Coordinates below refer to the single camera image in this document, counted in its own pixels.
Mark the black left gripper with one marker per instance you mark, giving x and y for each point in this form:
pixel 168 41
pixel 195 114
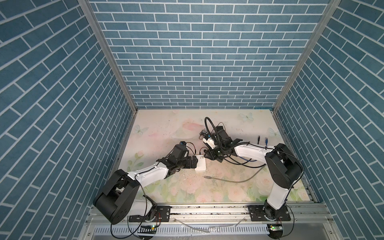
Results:
pixel 189 165

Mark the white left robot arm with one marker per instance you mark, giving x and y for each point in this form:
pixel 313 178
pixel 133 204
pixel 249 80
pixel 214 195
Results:
pixel 117 198

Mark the aluminium corner post left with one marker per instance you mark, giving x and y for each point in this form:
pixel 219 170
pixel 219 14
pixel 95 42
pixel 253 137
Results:
pixel 93 22

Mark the aluminium corner post right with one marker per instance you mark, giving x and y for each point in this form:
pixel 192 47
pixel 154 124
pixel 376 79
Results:
pixel 318 30

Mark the aluminium corner post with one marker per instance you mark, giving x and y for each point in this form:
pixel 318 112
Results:
pixel 93 22
pixel 318 30

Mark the white box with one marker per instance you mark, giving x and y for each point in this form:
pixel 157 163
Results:
pixel 201 164

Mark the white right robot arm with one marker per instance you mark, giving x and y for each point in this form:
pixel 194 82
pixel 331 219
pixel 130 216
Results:
pixel 284 167

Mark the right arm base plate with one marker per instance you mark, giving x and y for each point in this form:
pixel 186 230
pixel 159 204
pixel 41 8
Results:
pixel 270 212

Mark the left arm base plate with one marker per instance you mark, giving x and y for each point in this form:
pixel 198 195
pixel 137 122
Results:
pixel 158 213

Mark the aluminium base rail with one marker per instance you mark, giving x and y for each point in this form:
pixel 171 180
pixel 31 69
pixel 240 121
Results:
pixel 230 221

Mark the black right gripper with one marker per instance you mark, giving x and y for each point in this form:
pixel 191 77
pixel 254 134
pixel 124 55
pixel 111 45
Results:
pixel 209 152

